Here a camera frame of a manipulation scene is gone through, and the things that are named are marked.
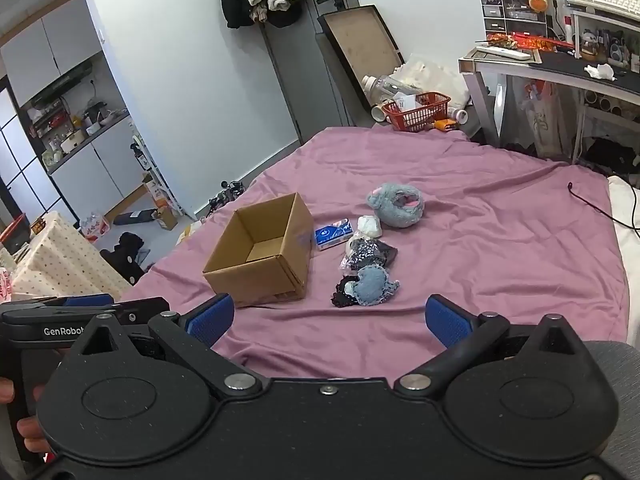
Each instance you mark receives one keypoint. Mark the grey door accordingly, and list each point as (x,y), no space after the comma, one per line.
(300,75)

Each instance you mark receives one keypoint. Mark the black-framed brown board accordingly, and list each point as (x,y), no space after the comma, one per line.
(357,40)

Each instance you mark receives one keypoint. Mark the printed cardboard carton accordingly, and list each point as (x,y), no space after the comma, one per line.
(162,200)

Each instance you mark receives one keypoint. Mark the white plastic bag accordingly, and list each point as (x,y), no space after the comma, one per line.
(435,75)

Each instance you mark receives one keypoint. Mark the pink bed sheet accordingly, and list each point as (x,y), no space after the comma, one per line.
(500,240)

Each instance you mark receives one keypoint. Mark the pack of water bottles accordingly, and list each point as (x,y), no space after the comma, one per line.
(95,227)

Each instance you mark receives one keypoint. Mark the small white bottle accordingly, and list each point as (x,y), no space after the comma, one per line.
(457,115)

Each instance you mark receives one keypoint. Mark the blue tissue pack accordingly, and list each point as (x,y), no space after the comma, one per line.
(334,234)

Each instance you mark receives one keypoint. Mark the black desk mat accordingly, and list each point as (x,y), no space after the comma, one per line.
(575,67)

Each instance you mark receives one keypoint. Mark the fuzzy blue-grey plush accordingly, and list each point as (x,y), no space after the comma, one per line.
(387,200)

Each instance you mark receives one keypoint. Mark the black bag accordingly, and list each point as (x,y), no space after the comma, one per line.
(122,257)

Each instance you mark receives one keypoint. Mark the blue-grey heart-shaped cushion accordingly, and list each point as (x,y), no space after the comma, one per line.
(372,282)

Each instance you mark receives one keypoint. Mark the range hood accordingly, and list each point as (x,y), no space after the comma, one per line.
(60,85)

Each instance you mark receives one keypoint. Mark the red storage box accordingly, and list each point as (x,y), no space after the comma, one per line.
(12,232)

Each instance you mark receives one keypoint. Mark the white wall cabinets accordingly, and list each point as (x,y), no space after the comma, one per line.
(50,45)

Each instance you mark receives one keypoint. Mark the white pillow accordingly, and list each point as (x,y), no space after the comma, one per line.
(627,260)

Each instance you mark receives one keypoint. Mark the white desk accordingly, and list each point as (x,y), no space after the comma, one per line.
(550,72)

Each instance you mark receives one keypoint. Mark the orange plastic item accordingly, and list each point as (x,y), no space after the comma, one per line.
(445,125)

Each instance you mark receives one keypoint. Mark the clear plastic bottle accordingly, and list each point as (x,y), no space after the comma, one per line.
(382,85)

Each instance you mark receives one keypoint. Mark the black patterned cloth packet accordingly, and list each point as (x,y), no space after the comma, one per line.
(367,255)

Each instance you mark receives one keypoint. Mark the white desk riser shelf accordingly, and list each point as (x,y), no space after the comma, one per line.
(575,25)

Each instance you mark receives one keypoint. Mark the white cup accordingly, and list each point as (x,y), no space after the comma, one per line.
(378,113)

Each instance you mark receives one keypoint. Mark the white remote control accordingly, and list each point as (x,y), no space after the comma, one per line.
(500,51)

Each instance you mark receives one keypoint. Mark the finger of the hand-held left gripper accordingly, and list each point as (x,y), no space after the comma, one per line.
(87,301)

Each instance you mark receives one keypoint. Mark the crumpled white tissue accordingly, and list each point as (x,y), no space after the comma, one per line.
(600,71)

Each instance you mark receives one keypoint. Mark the brown cardboard box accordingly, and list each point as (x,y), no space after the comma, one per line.
(270,275)

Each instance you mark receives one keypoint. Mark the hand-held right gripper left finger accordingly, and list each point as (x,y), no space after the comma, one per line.
(212,317)

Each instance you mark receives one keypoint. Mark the white tote bag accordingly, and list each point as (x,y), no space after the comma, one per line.
(547,120)

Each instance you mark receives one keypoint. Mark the black lace scrunchie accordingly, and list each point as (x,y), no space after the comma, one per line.
(340,297)

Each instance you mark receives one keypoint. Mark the person's left hand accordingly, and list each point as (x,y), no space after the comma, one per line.
(30,435)

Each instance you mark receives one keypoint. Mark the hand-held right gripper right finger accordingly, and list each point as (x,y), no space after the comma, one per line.
(447,322)

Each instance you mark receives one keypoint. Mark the polka-dot tablecloth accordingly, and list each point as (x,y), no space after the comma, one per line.
(60,260)

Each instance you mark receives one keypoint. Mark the red plastic basket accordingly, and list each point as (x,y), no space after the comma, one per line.
(417,117)

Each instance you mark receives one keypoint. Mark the grey drawer organizer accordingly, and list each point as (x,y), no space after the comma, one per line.
(515,15)

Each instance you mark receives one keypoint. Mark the white kitchen counter cabinet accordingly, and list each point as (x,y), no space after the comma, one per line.
(95,165)

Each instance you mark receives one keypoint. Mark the orange plush toy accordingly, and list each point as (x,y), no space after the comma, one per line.
(538,3)

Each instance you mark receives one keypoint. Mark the black-framed glass partition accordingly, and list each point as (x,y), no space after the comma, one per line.
(20,170)

